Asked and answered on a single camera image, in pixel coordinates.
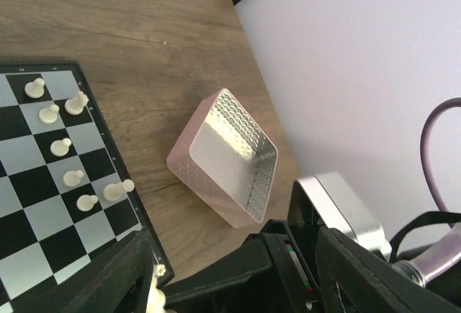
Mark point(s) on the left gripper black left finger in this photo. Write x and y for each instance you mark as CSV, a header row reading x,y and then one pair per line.
x,y
103,284

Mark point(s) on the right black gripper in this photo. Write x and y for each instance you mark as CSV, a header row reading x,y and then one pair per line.
x,y
264,274

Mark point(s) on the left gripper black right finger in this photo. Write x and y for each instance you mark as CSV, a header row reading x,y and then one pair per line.
x,y
370,283

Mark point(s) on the white chess pawn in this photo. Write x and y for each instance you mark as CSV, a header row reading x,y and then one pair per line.
x,y
61,148
73,178
86,202
49,114

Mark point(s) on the white chess knight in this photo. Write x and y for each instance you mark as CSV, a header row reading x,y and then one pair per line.
x,y
76,105

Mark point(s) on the white chess queen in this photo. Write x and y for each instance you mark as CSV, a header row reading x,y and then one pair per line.
x,y
156,298

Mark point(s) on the white chess piece on board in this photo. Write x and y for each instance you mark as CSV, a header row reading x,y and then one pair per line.
x,y
35,89

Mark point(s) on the black and silver chessboard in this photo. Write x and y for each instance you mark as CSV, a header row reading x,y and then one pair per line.
x,y
45,238

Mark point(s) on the pink embossed metal tin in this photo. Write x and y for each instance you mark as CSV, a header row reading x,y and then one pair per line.
x,y
226,159

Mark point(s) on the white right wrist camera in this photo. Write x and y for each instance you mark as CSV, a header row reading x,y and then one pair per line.
x,y
328,200

